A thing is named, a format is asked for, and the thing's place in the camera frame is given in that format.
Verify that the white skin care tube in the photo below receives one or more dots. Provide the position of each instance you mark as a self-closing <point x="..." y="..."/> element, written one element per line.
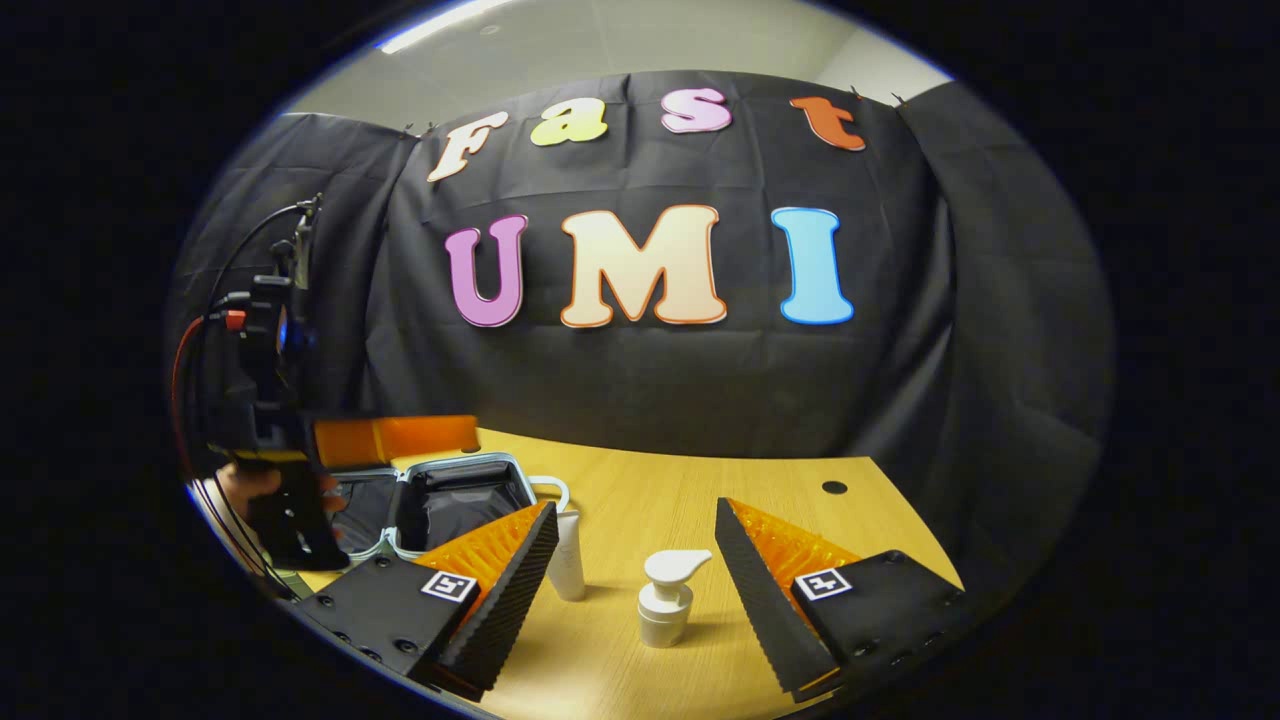
<point x="568" y="560"/>

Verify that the white pump bottle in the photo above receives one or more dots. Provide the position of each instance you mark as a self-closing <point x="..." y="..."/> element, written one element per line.
<point x="665" y="610"/>

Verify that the ceiling light panel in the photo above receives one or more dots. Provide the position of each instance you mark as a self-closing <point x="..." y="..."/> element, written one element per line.
<point x="440" y="25"/>

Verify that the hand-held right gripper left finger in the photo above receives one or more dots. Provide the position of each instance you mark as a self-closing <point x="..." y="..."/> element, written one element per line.
<point x="500" y="610"/>

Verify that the light blue suitcase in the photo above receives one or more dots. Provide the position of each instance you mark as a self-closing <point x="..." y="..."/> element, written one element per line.
<point x="460" y="500"/>

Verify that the black backdrop cloth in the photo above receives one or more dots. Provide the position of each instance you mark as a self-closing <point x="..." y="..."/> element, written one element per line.
<point x="950" y="350"/>

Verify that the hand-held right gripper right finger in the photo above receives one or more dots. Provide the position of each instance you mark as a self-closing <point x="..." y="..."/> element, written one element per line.
<point x="760" y="610"/>

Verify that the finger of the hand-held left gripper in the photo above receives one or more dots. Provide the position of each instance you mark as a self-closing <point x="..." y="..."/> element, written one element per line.
<point x="400" y="440"/>

